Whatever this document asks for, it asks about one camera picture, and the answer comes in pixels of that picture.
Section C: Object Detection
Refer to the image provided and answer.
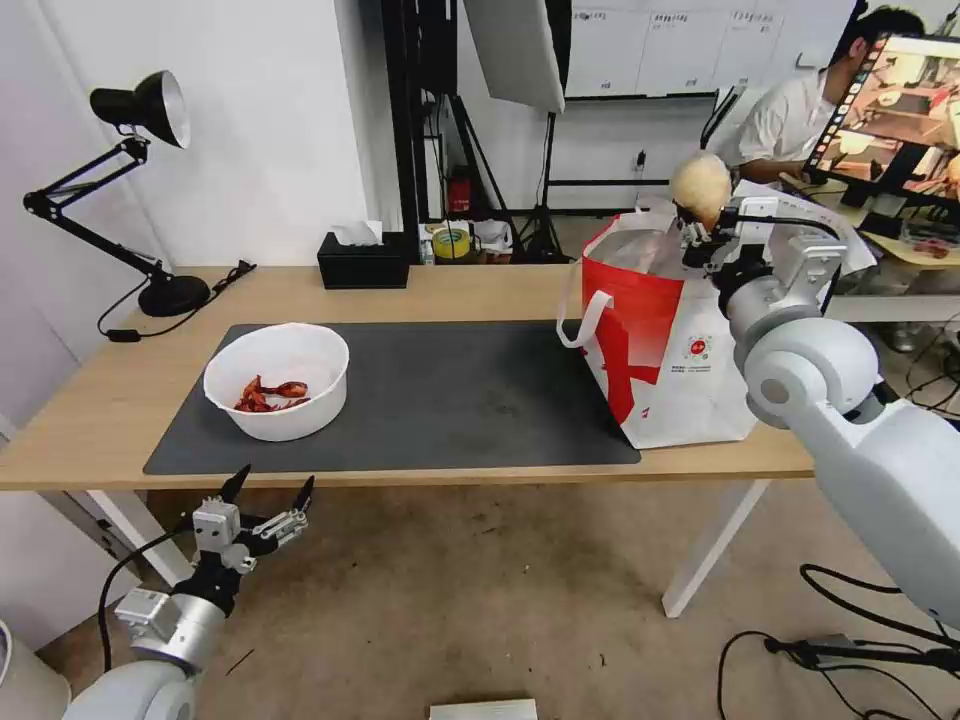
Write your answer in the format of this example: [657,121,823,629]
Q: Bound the white robot front shell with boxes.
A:
[428,698,539,720]

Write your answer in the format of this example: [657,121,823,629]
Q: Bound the white whiteboard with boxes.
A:
[564,0,787,100]

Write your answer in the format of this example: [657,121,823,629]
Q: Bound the clear plastic bag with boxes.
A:
[474,219,516,254]

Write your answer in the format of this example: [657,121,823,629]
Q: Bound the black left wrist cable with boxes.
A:
[97,509,198,676]

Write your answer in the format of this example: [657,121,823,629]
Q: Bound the black metal frame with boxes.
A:
[380,0,460,265]

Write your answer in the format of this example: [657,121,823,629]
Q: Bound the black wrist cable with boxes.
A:
[728,212,853,245]
[97,509,198,676]

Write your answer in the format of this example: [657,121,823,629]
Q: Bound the black floor cable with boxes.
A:
[716,563,960,720]

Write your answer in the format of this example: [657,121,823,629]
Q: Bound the wooden table with white legs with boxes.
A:
[0,263,820,621]

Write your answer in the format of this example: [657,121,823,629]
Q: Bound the black desk lamp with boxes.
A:
[21,68,212,319]

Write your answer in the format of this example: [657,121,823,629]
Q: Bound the white round plastic bowl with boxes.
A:
[203,321,352,443]

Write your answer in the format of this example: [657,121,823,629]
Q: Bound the black light tripod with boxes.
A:
[515,110,577,265]

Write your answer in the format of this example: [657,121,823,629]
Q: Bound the white softbox light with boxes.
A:
[460,0,569,115]

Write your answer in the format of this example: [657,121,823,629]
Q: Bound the black tissue box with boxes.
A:
[315,231,412,292]

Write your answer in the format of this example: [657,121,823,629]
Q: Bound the red crayfish shells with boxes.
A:
[232,374,311,415]

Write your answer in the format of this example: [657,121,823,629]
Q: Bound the white cabinet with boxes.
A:
[0,490,138,655]

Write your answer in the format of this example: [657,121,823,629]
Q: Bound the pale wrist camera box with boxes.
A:
[192,502,241,555]
[731,196,784,250]

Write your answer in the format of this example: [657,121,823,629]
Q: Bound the pale wooden desk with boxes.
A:
[776,176,960,325]

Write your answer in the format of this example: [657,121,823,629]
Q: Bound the white rounded container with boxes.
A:
[0,620,73,720]

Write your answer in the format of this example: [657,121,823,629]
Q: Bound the dark grey table mat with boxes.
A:
[142,321,643,477]

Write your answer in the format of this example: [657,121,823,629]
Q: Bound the person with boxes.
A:
[721,4,928,183]

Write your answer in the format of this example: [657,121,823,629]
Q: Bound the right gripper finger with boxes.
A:
[672,199,715,270]
[708,207,745,264]

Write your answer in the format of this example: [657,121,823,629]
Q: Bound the red and white takeout bag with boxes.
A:
[555,197,760,451]

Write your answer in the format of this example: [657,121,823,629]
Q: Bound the white tissue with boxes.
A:
[329,221,385,248]

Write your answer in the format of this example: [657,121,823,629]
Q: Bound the black lamp cable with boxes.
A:
[96,258,259,345]

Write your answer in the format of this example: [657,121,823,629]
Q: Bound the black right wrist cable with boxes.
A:
[728,212,853,245]

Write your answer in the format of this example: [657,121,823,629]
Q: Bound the black floor stand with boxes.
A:
[763,633,960,676]

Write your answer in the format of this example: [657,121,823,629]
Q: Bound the yellow tape roll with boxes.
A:
[431,226,475,262]

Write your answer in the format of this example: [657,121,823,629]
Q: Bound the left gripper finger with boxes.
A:
[200,463,253,519]
[241,474,316,560]

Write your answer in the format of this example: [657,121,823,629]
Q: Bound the red fire extinguisher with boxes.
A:
[446,164,475,220]

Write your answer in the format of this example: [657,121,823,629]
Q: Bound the computer monitor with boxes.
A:
[800,32,960,213]

